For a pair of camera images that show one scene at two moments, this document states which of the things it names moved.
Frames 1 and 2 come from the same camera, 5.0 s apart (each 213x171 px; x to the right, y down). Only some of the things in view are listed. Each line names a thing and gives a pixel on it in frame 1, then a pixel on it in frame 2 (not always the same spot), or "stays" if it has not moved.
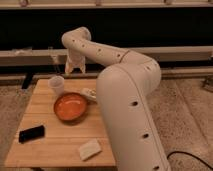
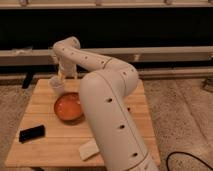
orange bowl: [70, 107] stays
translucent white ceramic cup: [57, 84] stays
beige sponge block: [89, 149] stays
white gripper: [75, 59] → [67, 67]
